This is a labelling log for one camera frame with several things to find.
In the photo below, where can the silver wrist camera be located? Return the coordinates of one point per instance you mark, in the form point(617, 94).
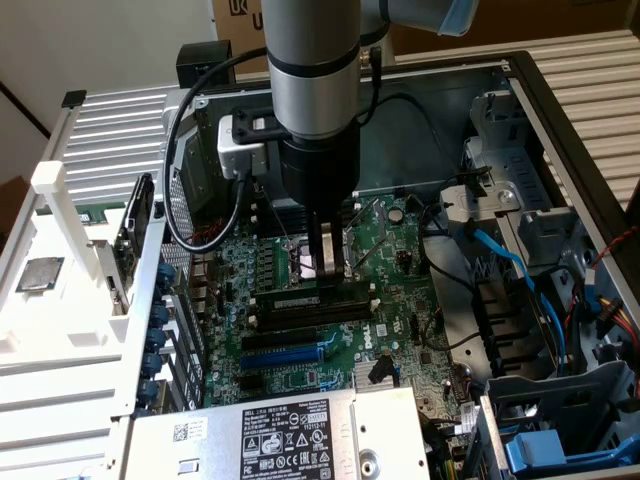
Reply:
point(235, 155)

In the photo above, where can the printed cardboard box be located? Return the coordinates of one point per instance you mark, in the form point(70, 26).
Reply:
point(235, 30)

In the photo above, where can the open PC case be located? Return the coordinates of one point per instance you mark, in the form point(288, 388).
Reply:
point(400, 150)

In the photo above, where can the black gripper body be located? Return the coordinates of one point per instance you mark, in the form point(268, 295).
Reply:
point(320, 170)

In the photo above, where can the blue expansion slot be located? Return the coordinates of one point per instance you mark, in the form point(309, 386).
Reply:
point(280, 357)

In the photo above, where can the grey disk bay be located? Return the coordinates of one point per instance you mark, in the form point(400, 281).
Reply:
point(550, 395)

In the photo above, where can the green graphics card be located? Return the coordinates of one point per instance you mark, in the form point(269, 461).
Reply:
point(125, 250)

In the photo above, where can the metal locking lever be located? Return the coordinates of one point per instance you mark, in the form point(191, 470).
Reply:
point(280, 222)
point(372, 253)

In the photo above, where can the black box device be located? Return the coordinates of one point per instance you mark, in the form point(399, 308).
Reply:
point(205, 62)

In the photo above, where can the silver power supply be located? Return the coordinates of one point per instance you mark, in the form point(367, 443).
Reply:
point(200, 450)

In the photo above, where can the blue disk carrier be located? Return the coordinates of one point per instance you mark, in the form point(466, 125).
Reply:
point(540, 450)

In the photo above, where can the round coin battery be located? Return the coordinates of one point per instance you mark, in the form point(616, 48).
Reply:
point(396, 215)

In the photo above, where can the CPU socket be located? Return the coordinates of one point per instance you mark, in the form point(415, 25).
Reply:
point(300, 260)

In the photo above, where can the plain cardboard box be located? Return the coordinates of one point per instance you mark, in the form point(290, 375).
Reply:
point(550, 20)

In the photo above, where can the silver CPU chip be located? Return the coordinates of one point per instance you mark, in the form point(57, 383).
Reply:
point(39, 275)

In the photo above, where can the green motherboard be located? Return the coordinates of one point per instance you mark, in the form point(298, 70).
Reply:
point(400, 300)

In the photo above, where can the silver chipset heatsink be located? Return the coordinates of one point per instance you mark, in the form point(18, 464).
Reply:
point(365, 375)

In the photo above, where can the blue slot clip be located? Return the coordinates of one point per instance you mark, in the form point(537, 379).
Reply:
point(166, 276)
point(156, 339)
point(160, 315)
point(153, 364)
point(150, 390)

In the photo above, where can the silver socket cover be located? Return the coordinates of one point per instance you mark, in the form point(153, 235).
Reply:
point(381, 210)

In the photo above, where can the long black expansion slot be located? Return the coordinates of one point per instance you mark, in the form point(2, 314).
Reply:
point(280, 340)

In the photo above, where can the white plastic parts rack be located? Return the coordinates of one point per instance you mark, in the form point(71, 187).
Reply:
point(75, 310)

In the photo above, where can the black RAM slot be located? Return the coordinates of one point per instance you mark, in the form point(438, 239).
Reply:
point(287, 222)
point(287, 207)
point(300, 311)
point(300, 322)

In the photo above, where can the grey metal bracket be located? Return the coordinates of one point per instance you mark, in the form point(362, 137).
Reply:
point(495, 200)

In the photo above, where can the black hard disk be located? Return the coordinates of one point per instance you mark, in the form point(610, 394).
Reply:
point(139, 207)

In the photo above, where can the black table end cap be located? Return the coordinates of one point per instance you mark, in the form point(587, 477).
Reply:
point(74, 98)

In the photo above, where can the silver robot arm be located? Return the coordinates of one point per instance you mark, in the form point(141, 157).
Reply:
point(310, 50)

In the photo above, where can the grey metal drive cage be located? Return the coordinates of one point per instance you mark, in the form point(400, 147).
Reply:
point(500, 150)

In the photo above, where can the short black expansion slot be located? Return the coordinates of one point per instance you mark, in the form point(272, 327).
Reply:
point(251, 383)

